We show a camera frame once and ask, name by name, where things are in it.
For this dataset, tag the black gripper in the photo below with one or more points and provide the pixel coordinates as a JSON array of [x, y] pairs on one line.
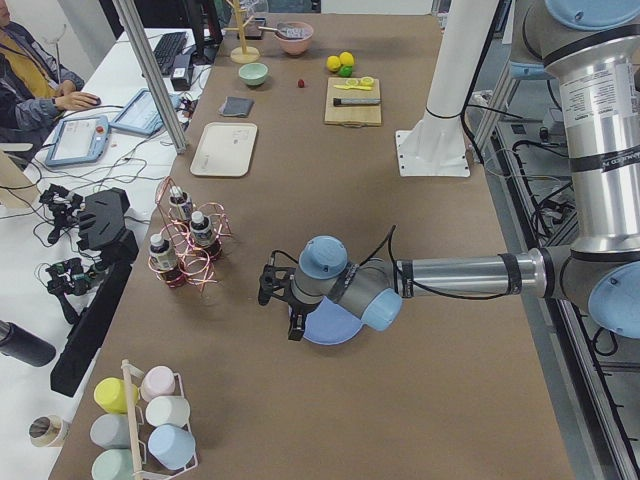
[[300, 306]]

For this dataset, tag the blue round plate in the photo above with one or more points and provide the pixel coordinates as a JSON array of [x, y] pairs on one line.
[[330, 324]]

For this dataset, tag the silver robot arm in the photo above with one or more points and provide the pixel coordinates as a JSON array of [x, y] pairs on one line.
[[588, 47]]

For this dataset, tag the dark drink bottle middle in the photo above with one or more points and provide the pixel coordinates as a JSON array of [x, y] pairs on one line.
[[201, 229]]

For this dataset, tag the dark drink bottle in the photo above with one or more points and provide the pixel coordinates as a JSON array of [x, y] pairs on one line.
[[201, 229], [162, 253], [181, 202]]

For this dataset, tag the dark drink bottle near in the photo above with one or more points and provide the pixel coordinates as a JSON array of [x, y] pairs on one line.
[[162, 253]]

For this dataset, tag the white cup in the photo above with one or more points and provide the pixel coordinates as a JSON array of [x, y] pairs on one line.
[[174, 410]]

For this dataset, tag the pink cup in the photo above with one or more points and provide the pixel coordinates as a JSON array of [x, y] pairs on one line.
[[158, 381]]

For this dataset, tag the dark drink bottle far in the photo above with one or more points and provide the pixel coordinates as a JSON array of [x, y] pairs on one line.
[[181, 202]]

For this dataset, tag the light blue cup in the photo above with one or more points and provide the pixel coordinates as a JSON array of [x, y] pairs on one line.
[[172, 446]]

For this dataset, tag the cream rabbit tray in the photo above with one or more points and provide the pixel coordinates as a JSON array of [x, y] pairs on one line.
[[224, 150]]

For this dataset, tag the yellow cup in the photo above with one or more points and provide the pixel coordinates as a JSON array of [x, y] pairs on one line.
[[109, 394]]

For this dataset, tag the wooden cutting board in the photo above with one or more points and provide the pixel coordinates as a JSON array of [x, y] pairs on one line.
[[357, 116]]

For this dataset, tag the black device stand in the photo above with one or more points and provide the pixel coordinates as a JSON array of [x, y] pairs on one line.
[[89, 295]]

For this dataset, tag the grey cup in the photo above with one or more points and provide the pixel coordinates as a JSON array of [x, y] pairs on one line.
[[111, 431]]

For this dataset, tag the steel muddler black tip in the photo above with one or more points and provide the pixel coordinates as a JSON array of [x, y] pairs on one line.
[[340, 102]]

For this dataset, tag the grey folded cloth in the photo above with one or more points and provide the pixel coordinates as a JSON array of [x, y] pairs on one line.
[[236, 107]]

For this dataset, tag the mint cup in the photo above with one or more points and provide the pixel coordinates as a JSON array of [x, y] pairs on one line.
[[113, 464]]

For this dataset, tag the yellow plastic knife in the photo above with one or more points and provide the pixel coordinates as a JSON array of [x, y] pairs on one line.
[[353, 87]]

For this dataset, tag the mint green bowl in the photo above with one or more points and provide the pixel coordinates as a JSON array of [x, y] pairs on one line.
[[253, 74]]

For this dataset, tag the green lime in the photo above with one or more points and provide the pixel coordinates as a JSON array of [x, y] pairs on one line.
[[345, 71]]

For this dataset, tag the teach pendant tablet far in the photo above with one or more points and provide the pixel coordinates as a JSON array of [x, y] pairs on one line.
[[139, 116]]

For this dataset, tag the teach pendant tablet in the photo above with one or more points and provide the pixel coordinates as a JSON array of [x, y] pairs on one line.
[[139, 116], [78, 141]]

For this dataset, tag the yellow lemon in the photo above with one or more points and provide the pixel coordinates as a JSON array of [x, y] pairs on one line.
[[347, 59], [333, 63]]

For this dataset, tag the wooden mug tree stand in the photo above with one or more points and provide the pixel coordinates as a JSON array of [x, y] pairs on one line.
[[244, 54]]

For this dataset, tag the tape roll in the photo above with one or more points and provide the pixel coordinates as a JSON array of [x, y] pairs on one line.
[[48, 431]]

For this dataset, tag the black thermos bottle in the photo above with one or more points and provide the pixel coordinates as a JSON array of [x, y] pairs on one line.
[[24, 346]]

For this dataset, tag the pink bowl with ice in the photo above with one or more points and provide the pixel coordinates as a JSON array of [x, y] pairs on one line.
[[296, 47]]

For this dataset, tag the teach pendant tablet near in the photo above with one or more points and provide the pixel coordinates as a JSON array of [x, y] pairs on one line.
[[78, 141]]

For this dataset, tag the metal ice scoop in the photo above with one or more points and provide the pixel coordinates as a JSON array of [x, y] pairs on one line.
[[286, 30]]

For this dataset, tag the black keyboard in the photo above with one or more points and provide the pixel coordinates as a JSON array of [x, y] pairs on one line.
[[168, 48]]

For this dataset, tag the seated person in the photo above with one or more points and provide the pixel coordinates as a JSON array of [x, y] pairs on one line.
[[36, 90]]

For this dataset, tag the copper wire bottle rack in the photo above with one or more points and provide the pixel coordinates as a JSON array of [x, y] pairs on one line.
[[195, 264]]

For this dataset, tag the white camera pole base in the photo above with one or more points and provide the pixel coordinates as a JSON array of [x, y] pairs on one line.
[[436, 144]]

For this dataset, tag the aluminium frame post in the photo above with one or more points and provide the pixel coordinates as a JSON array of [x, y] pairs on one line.
[[130, 20]]

